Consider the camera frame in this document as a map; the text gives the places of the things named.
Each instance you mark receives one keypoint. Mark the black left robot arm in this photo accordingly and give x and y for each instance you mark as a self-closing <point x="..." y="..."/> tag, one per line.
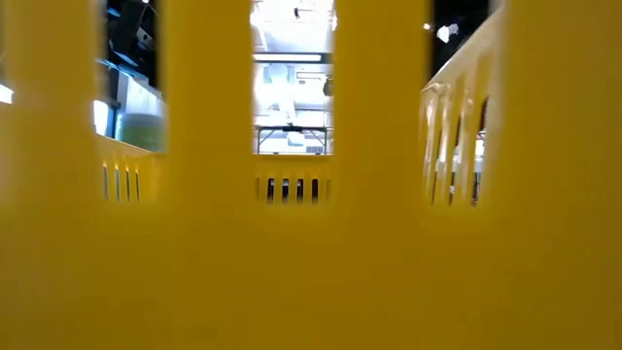
<point x="131" y="29"/>

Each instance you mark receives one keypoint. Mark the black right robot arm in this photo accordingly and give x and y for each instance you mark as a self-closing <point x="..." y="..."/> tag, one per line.
<point x="461" y="44"/>

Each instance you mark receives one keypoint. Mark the black round device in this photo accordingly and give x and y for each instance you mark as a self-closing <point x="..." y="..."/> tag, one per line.
<point x="329" y="87"/>

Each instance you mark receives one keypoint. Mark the yellow slotted plastic basket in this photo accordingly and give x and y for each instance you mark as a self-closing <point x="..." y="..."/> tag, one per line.
<point x="311" y="272"/>

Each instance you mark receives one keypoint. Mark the long ceiling light fixture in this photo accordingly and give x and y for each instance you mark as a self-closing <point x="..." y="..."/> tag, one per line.
<point x="291" y="57"/>

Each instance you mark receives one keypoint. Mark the green wipes canister white lid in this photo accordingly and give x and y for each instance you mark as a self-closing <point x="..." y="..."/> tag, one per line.
<point x="143" y="133"/>

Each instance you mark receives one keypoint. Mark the black metal frame stand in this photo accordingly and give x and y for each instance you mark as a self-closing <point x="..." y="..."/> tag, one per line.
<point x="291" y="129"/>

